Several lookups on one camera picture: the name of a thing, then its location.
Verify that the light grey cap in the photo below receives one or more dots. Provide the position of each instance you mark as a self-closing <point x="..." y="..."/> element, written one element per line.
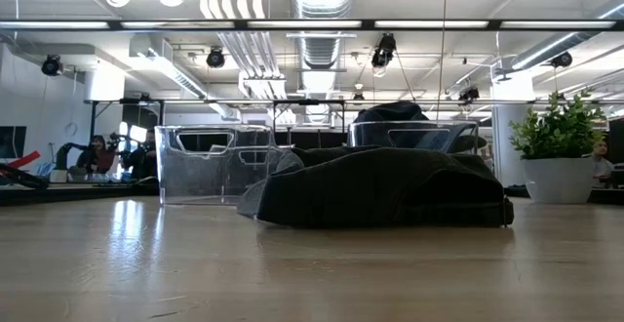
<point x="251" y="200"/>

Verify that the dark wall monitor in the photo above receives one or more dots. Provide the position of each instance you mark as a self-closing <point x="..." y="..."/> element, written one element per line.
<point x="12" y="141"/>

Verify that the black background robot arm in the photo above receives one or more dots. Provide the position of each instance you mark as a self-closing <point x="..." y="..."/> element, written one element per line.
<point x="73" y="152"/>

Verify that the white square plant pot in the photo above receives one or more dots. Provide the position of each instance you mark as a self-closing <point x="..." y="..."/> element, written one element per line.
<point x="558" y="180"/>

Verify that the black overhead frame bar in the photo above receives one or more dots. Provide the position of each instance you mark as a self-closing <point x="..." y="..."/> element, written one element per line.
<point x="302" y="24"/>

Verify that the hanging black camera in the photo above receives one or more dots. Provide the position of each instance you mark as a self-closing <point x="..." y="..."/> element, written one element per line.
<point x="469" y="93"/>
<point x="384" y="51"/>
<point x="561" y="59"/>
<point x="215" y="57"/>
<point x="51" y="65"/>

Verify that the person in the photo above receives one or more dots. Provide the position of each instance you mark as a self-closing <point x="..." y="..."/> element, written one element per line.
<point x="602" y="163"/>
<point x="141" y="161"/>
<point x="101" y="155"/>

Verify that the clear plastic bin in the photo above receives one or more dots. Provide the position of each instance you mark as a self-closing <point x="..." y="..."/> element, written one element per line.
<point x="363" y="134"/>
<point x="209" y="166"/>

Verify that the silver ventilation duct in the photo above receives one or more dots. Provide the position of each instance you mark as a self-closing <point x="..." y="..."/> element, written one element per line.
<point x="322" y="49"/>

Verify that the red strip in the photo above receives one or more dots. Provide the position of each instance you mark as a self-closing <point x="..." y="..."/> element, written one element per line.
<point x="25" y="159"/>

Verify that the black cap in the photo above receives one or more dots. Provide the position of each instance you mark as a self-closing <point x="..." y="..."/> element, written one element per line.
<point x="439" y="139"/>

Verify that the green potted plant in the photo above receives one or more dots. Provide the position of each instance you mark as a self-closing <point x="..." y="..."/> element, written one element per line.
<point x="560" y="127"/>

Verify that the bright lit screen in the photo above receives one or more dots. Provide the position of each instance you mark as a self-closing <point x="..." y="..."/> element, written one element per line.
<point x="137" y="132"/>

